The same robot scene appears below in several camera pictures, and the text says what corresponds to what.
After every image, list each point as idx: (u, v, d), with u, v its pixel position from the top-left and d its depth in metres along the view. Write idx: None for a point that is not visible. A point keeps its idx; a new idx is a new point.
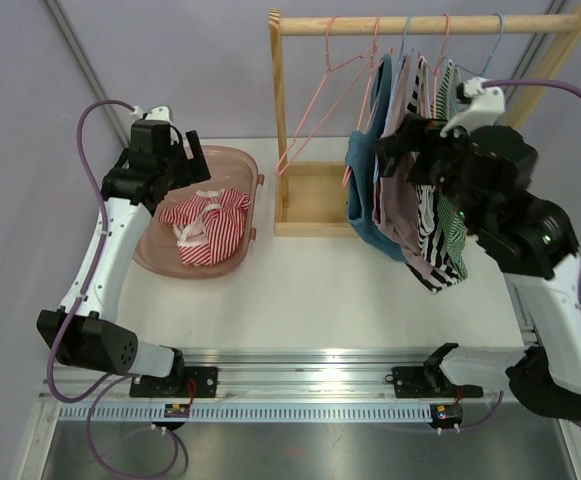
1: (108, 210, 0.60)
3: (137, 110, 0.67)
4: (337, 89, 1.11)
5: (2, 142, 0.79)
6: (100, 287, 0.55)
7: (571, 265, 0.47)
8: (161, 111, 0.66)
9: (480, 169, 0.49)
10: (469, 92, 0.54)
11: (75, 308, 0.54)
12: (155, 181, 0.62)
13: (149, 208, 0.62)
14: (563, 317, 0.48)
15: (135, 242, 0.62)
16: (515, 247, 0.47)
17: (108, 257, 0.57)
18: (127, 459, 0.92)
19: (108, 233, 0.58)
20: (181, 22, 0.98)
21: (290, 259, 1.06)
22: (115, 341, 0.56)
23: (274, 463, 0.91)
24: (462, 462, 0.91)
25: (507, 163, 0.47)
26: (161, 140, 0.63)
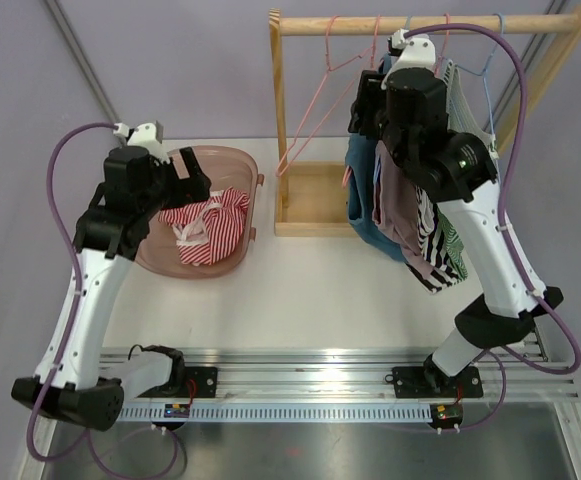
1: (82, 264, 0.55)
3: (122, 127, 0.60)
4: (337, 89, 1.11)
5: (1, 142, 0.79)
6: (75, 354, 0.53)
7: (489, 189, 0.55)
8: (148, 130, 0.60)
9: (398, 104, 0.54)
10: (395, 43, 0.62)
11: (50, 381, 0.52)
12: (134, 226, 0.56)
13: (129, 254, 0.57)
14: (486, 238, 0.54)
15: (116, 291, 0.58)
16: (434, 173, 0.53)
17: (84, 320, 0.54)
18: (126, 458, 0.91)
19: (82, 292, 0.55)
20: (181, 22, 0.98)
21: (291, 259, 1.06)
22: (98, 406, 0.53)
23: (273, 463, 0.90)
24: (464, 462, 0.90)
25: (419, 94, 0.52)
26: (138, 174, 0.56)
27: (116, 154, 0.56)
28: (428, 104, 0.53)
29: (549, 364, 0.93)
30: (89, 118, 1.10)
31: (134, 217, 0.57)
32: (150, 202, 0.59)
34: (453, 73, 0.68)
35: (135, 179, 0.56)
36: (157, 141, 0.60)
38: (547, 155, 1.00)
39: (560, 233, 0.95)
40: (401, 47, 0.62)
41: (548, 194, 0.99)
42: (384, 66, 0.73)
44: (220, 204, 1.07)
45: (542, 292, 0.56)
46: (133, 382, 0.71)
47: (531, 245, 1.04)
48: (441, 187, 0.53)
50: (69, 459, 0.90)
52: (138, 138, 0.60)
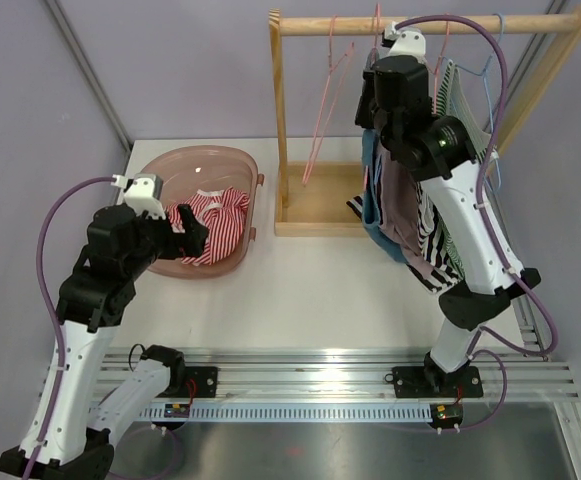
1: (64, 338, 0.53)
3: (119, 179, 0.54)
4: (337, 89, 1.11)
5: (2, 142, 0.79)
6: (59, 430, 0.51)
7: (468, 168, 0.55)
8: (147, 185, 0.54)
9: (382, 88, 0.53)
10: (388, 35, 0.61)
11: (34, 456, 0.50)
12: (117, 294, 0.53)
13: (110, 322, 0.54)
14: (462, 214, 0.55)
15: (102, 359, 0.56)
16: (416, 151, 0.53)
17: (67, 394, 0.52)
18: (127, 458, 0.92)
19: (66, 364, 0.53)
20: (181, 23, 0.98)
21: (291, 259, 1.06)
22: (83, 473, 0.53)
23: (274, 463, 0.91)
24: (464, 462, 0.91)
25: (402, 77, 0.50)
26: (123, 239, 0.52)
27: (100, 216, 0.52)
28: (412, 87, 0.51)
29: (550, 365, 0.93)
30: (89, 119, 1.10)
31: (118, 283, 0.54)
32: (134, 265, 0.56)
34: (453, 73, 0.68)
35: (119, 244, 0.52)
36: (153, 198, 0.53)
38: (548, 155, 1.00)
39: (561, 233, 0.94)
40: (393, 38, 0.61)
41: (548, 194, 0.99)
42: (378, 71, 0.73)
44: (220, 204, 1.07)
45: (518, 270, 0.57)
46: (129, 412, 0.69)
47: (531, 245, 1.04)
48: (423, 166, 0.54)
50: None
52: (134, 191, 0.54)
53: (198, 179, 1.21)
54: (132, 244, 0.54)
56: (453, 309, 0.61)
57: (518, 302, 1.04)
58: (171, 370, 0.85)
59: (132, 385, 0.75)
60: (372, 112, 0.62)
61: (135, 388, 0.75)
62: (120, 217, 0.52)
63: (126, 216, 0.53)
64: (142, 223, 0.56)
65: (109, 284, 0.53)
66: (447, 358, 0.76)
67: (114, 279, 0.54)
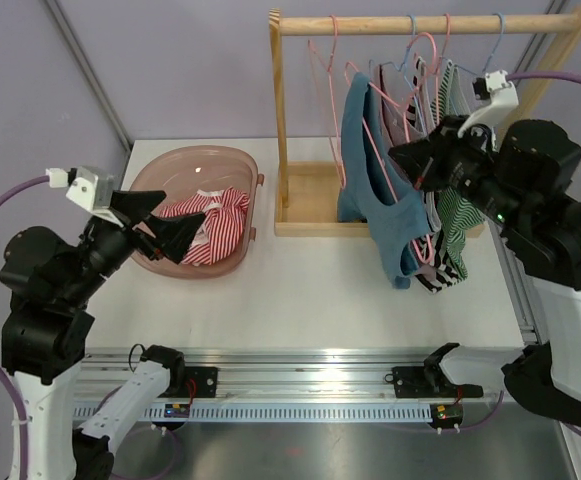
1: (20, 389, 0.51)
3: (56, 174, 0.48)
4: (337, 89, 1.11)
5: (2, 141, 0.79)
6: (39, 474, 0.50)
7: None
8: (84, 194, 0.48)
9: (517, 165, 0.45)
10: (492, 86, 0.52)
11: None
12: (71, 335, 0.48)
13: (71, 361, 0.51)
14: None
15: (70, 393, 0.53)
16: (547, 251, 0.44)
17: (36, 446, 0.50)
18: (127, 457, 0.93)
19: (28, 416, 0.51)
20: (182, 23, 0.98)
21: (291, 259, 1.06)
22: None
23: (273, 463, 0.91)
24: (464, 462, 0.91)
25: (552, 162, 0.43)
26: (48, 278, 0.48)
27: (11, 256, 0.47)
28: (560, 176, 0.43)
29: None
30: (89, 119, 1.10)
31: (68, 322, 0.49)
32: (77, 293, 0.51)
34: (453, 73, 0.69)
35: (44, 282, 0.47)
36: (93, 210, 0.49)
38: None
39: None
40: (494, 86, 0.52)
41: None
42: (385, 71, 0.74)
44: (220, 204, 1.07)
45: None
46: (128, 417, 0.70)
47: None
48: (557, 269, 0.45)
50: None
52: (73, 197, 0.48)
53: (198, 179, 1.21)
54: (69, 274, 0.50)
56: (526, 392, 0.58)
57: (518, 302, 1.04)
58: (170, 371, 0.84)
59: (130, 390, 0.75)
60: (465, 186, 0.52)
61: (133, 392, 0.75)
62: (35, 256, 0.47)
63: (40, 257, 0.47)
64: (99, 231, 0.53)
65: (54, 324, 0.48)
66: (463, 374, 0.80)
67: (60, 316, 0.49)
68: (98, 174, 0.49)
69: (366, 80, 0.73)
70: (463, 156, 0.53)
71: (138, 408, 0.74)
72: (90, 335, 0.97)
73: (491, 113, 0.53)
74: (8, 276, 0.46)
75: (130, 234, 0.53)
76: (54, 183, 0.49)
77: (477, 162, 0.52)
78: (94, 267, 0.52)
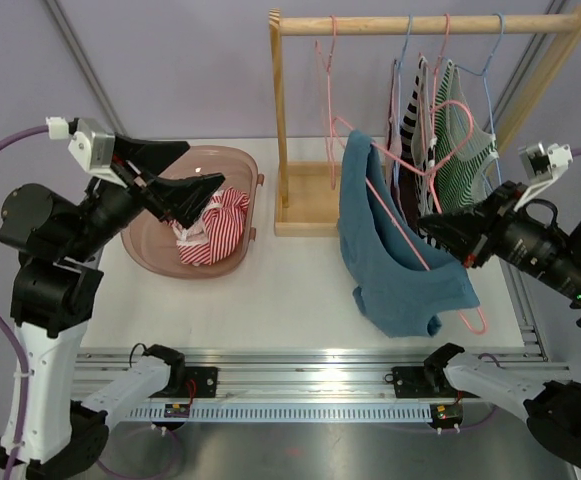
1: (25, 343, 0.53)
3: (56, 125, 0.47)
4: (336, 88, 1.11)
5: (1, 141, 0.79)
6: (34, 432, 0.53)
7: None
8: (83, 149, 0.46)
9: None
10: (557, 164, 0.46)
11: (15, 455, 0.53)
12: (77, 293, 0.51)
13: (78, 318, 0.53)
14: None
15: (73, 353, 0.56)
16: None
17: (34, 402, 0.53)
18: (126, 458, 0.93)
19: (31, 370, 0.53)
20: (181, 23, 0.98)
21: (291, 259, 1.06)
22: (74, 460, 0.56)
23: (273, 463, 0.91)
24: (464, 461, 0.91)
25: None
26: (51, 236, 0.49)
27: (11, 215, 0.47)
28: None
29: (549, 365, 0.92)
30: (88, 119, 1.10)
31: (76, 278, 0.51)
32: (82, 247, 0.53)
34: (453, 73, 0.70)
35: (46, 242, 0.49)
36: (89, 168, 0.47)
38: None
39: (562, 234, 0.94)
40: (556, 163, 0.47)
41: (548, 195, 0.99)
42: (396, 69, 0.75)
44: (220, 204, 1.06)
45: None
46: (127, 400, 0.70)
47: None
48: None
50: None
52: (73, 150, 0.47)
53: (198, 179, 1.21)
54: (72, 234, 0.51)
56: (554, 440, 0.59)
57: (518, 302, 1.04)
58: (170, 371, 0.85)
59: (132, 378, 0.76)
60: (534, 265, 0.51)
61: (134, 377, 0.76)
62: (34, 216, 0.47)
63: (39, 219, 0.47)
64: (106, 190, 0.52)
65: (61, 281, 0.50)
66: (466, 383, 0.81)
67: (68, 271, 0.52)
68: (97, 130, 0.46)
69: (367, 140, 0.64)
70: (524, 231, 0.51)
71: (137, 397, 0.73)
72: (90, 335, 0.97)
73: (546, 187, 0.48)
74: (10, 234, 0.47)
75: (134, 194, 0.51)
76: (55, 134, 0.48)
77: (542, 238, 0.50)
78: (96, 226, 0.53)
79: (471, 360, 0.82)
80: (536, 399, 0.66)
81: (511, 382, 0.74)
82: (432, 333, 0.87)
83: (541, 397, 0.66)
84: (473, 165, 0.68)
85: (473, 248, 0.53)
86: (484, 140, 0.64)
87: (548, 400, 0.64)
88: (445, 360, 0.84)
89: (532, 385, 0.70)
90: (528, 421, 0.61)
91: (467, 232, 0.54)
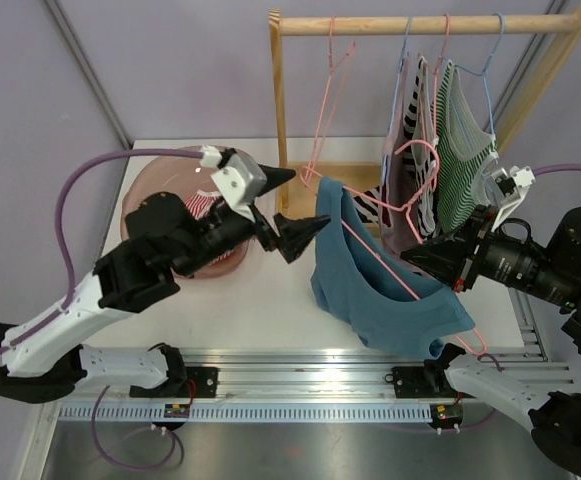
1: (79, 288, 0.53)
3: (209, 155, 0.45)
4: (336, 88, 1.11)
5: (1, 141, 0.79)
6: (25, 351, 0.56)
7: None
8: (235, 188, 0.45)
9: (576, 256, 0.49)
10: (521, 184, 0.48)
11: (1, 351, 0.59)
12: (143, 290, 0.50)
13: (129, 308, 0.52)
14: None
15: (104, 322, 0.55)
16: None
17: (48, 332, 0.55)
18: (126, 458, 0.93)
19: (66, 309, 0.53)
20: (181, 23, 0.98)
21: (292, 259, 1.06)
22: (26, 391, 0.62)
23: (274, 463, 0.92)
24: (462, 461, 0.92)
25: None
26: (156, 243, 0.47)
27: (146, 207, 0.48)
28: None
29: (550, 365, 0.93)
30: (89, 119, 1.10)
31: (154, 283, 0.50)
32: (182, 269, 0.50)
34: (453, 73, 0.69)
35: (154, 249, 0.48)
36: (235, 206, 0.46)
38: (548, 157, 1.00)
39: None
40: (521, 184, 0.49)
41: (548, 195, 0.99)
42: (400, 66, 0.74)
44: None
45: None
46: (110, 376, 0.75)
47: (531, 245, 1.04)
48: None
50: (69, 459, 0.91)
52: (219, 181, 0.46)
53: (199, 179, 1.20)
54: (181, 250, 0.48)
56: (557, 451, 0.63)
57: (517, 302, 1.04)
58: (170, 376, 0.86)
59: (133, 364, 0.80)
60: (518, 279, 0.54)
61: (133, 365, 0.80)
62: (156, 224, 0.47)
63: (160, 229, 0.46)
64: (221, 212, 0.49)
65: (140, 277, 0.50)
66: (469, 387, 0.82)
67: (154, 273, 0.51)
68: (252, 171, 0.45)
69: (338, 186, 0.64)
70: (505, 249, 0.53)
71: (121, 377, 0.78)
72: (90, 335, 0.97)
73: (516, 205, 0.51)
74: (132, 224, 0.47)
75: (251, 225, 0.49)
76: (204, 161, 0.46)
77: (521, 254, 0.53)
78: (202, 250, 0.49)
79: (475, 365, 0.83)
80: (541, 410, 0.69)
81: (515, 390, 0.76)
82: (435, 353, 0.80)
83: (546, 408, 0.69)
84: (473, 165, 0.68)
85: (460, 273, 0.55)
86: (484, 140, 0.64)
87: (554, 411, 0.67)
88: (445, 360, 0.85)
89: (538, 397, 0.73)
90: (533, 431, 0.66)
91: (453, 259, 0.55)
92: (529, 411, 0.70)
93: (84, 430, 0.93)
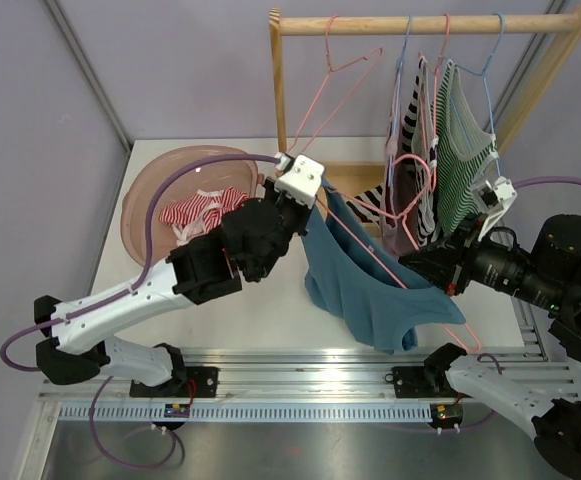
1: (153, 271, 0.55)
3: (282, 160, 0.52)
4: (335, 88, 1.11)
5: (0, 140, 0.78)
6: (81, 326, 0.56)
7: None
8: (311, 181, 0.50)
9: (555, 261, 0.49)
10: (503, 197, 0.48)
11: (51, 323, 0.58)
12: (215, 283, 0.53)
13: (195, 299, 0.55)
14: None
15: (159, 311, 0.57)
16: None
17: (110, 309, 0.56)
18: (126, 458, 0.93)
19: (135, 291, 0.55)
20: (181, 23, 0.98)
21: (292, 259, 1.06)
22: (60, 369, 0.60)
23: (274, 463, 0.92)
24: (462, 461, 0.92)
25: None
26: (248, 243, 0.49)
27: (244, 208, 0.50)
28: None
29: (549, 365, 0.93)
30: (90, 119, 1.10)
31: (224, 277, 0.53)
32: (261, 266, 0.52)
34: (453, 72, 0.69)
35: (242, 247, 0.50)
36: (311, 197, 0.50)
38: (549, 156, 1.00)
39: None
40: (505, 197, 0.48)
41: (549, 195, 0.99)
42: (400, 66, 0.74)
44: (220, 205, 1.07)
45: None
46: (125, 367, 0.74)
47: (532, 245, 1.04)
48: None
50: (69, 459, 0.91)
52: (291, 180, 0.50)
53: (198, 179, 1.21)
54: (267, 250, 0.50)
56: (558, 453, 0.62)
57: (518, 302, 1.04)
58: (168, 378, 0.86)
59: (146, 358, 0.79)
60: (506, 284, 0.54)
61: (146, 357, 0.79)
62: (256, 224, 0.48)
63: (258, 228, 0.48)
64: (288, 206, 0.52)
65: (215, 271, 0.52)
66: (469, 389, 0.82)
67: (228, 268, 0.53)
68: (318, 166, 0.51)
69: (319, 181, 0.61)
70: (491, 255, 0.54)
71: (136, 370, 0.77)
72: None
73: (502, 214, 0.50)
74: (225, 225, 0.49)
75: (302, 212, 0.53)
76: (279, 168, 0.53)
77: (507, 259, 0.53)
78: (281, 247, 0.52)
79: (476, 366, 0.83)
80: (545, 417, 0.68)
81: (518, 397, 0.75)
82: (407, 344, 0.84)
83: (550, 415, 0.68)
84: (473, 165, 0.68)
85: (452, 277, 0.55)
86: (484, 140, 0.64)
87: (558, 419, 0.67)
88: (445, 360, 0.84)
89: (542, 403, 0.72)
90: (536, 440, 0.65)
91: (445, 263, 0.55)
92: (532, 418, 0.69)
93: (84, 430, 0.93)
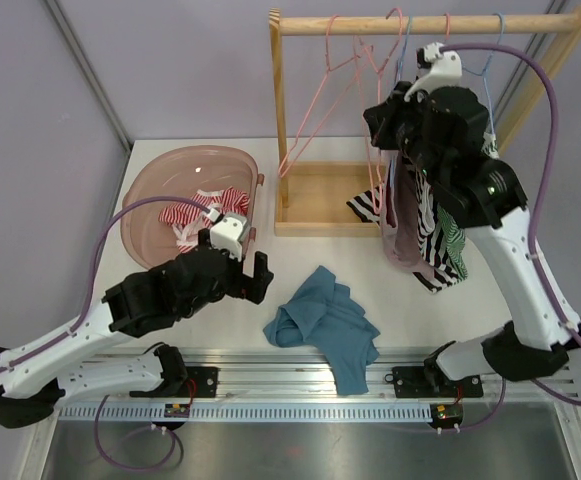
1: (89, 313, 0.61)
3: (213, 211, 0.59)
4: (335, 88, 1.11)
5: (1, 140, 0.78)
6: (25, 371, 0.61)
7: (519, 216, 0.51)
8: (235, 227, 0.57)
9: (437, 123, 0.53)
10: (428, 56, 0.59)
11: None
12: (150, 318, 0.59)
13: (133, 334, 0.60)
14: (518, 270, 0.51)
15: (99, 350, 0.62)
16: (462, 200, 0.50)
17: (53, 352, 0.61)
18: (125, 459, 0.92)
19: (74, 333, 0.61)
20: (181, 23, 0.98)
21: (292, 258, 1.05)
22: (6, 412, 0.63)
23: (274, 463, 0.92)
24: (462, 461, 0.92)
25: (462, 120, 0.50)
26: (195, 282, 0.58)
27: (197, 251, 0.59)
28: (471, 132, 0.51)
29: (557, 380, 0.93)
30: (89, 119, 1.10)
31: (158, 311, 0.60)
32: (191, 307, 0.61)
34: None
35: (191, 283, 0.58)
36: (234, 240, 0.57)
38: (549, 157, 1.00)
39: (565, 234, 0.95)
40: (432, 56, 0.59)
41: (550, 195, 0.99)
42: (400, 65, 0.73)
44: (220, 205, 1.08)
45: (576, 324, 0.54)
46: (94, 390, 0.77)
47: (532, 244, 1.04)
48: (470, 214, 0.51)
50: (69, 459, 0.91)
52: (219, 228, 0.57)
53: (198, 179, 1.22)
54: (204, 290, 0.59)
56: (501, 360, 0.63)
57: None
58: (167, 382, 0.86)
59: (121, 373, 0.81)
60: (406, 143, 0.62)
61: (120, 374, 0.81)
62: (205, 262, 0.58)
63: (210, 268, 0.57)
64: (218, 259, 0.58)
65: (153, 306, 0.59)
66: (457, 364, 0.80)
67: (165, 306, 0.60)
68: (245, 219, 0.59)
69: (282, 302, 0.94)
70: (408, 120, 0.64)
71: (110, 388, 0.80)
72: None
73: (433, 81, 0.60)
74: (180, 263, 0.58)
75: (235, 267, 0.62)
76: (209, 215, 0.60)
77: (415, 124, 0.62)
78: (206, 297, 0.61)
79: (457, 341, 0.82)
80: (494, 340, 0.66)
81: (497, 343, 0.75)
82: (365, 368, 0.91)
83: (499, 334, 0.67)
84: None
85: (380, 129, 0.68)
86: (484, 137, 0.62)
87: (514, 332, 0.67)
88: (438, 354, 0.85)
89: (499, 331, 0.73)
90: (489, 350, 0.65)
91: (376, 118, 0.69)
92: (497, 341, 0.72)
93: (84, 430, 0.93)
